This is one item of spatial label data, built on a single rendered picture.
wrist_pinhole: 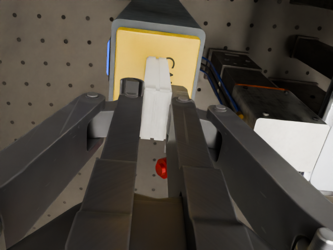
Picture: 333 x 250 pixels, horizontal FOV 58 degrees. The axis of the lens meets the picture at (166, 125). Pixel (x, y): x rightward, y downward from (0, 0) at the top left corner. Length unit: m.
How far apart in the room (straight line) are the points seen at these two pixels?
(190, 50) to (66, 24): 0.51
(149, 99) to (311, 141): 0.28
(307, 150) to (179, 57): 0.24
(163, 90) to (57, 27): 0.57
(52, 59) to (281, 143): 0.53
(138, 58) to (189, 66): 0.04
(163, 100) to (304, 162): 0.29
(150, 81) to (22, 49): 0.60
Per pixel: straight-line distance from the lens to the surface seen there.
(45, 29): 0.72
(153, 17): 0.26
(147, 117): 0.16
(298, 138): 0.39
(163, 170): 0.29
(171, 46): 0.22
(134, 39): 0.22
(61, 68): 0.73
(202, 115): 0.15
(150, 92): 0.16
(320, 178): 0.53
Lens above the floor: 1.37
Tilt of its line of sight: 63 degrees down
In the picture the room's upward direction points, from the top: 176 degrees clockwise
